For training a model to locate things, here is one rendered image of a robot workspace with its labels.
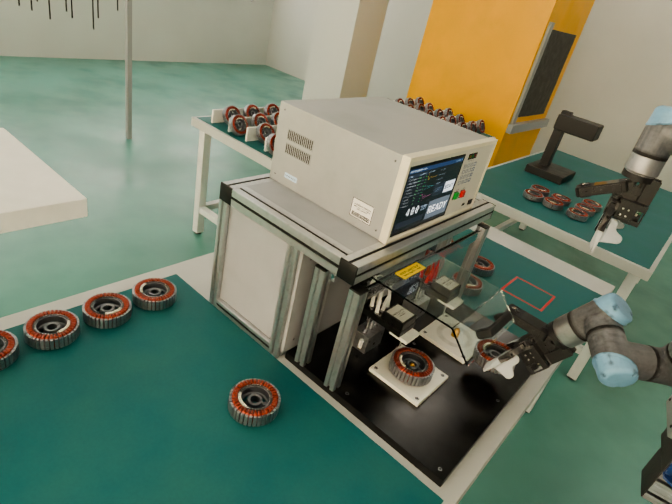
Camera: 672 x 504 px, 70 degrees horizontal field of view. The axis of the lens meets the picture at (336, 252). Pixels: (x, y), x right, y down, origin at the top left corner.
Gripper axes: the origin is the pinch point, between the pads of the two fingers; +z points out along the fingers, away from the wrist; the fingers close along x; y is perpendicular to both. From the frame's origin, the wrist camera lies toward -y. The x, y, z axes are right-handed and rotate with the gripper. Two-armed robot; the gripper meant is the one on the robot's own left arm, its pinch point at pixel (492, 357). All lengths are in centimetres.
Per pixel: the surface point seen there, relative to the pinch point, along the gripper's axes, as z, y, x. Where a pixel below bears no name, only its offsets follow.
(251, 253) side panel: 14, -54, -40
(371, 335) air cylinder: 12.8, -22.0, -21.1
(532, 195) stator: 28, -40, 162
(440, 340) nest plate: 11.1, -10.5, -0.5
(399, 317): 1.6, -21.8, -20.8
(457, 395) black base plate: 5.5, 2.0, -14.3
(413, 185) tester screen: -24, -43, -23
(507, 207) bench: 33, -41, 138
